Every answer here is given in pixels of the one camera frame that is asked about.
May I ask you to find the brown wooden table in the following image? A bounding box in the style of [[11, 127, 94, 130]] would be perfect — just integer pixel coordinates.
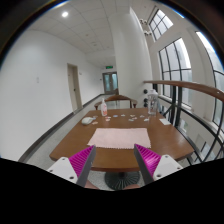
[[49, 107, 195, 173]]

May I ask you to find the pink towel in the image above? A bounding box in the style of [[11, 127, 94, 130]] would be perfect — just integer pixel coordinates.
[[88, 128, 151, 149]]

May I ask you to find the black table base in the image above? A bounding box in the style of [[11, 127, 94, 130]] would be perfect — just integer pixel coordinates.
[[105, 172, 140, 191]]

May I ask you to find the wooden chair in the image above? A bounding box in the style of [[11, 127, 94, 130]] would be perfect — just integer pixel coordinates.
[[94, 95, 138, 110]]

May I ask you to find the white cloth bundle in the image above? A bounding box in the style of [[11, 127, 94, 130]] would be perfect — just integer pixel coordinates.
[[81, 117, 96, 125]]

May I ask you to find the beige side door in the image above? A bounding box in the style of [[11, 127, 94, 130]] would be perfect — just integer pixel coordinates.
[[67, 64, 82, 111]]

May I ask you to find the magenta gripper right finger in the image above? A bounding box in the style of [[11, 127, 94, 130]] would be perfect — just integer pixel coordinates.
[[134, 144, 182, 184]]

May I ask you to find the clear plastic water bottle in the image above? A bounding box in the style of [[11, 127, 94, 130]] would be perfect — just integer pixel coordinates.
[[148, 89, 158, 115]]

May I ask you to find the white paper note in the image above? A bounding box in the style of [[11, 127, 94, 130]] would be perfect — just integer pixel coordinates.
[[159, 119, 171, 125]]

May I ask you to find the wooden handrail with black railing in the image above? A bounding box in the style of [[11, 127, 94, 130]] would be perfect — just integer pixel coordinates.
[[145, 80, 224, 165]]

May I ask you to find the double glass door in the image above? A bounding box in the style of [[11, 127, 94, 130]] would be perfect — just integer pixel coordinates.
[[103, 72, 118, 94]]

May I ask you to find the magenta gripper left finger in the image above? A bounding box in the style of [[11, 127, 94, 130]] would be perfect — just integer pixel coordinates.
[[47, 146, 96, 187]]

